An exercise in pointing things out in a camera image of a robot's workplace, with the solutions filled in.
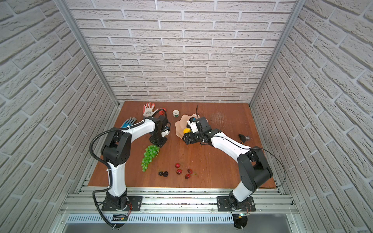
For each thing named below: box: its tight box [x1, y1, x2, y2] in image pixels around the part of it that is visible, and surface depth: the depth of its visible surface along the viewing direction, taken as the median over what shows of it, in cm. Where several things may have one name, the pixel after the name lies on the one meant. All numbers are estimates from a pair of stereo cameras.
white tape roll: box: [172, 109, 180, 118], surface depth 113 cm
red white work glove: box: [142, 101, 159, 118], surface depth 116 cm
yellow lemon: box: [183, 128, 191, 134], surface depth 99 cm
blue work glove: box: [120, 116, 137, 129], surface depth 108 cm
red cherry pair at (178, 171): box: [174, 163, 183, 175], surface depth 86 cm
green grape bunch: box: [141, 144, 160, 172], surface depth 89 cm
